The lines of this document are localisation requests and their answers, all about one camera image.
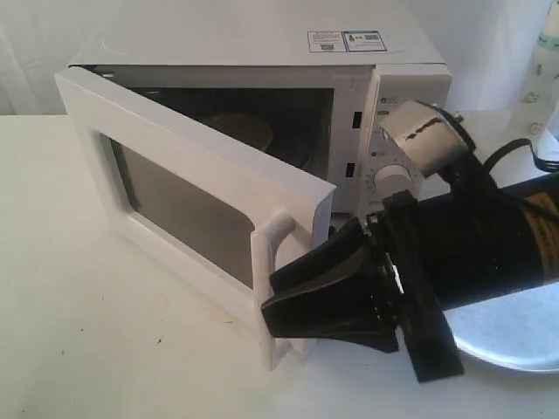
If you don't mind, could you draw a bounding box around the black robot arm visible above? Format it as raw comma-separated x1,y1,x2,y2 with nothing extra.
261,175,558,382

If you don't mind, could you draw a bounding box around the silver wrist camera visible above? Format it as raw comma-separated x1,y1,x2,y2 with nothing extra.
381,100,476,177

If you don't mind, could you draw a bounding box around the black cable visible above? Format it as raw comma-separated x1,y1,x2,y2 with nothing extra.
480,137,559,219

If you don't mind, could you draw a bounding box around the cream ceramic bowl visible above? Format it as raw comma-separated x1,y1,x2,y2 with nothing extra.
202,113,273,151

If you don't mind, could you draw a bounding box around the white microwave oven body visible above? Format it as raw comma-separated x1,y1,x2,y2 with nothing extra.
72,12,452,213

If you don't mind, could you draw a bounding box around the white patterned bottle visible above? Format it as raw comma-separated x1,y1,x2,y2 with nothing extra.
514,1,558,141

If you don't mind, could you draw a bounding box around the lower white timer knob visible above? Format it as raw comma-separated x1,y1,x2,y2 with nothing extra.
374,164,412,198

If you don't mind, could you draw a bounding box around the round steel tray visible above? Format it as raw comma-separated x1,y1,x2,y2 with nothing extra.
445,284,558,374

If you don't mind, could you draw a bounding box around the white microwave door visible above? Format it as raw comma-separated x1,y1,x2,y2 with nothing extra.
56,67,335,368

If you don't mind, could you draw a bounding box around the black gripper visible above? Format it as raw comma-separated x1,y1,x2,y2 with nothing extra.
261,191,464,383

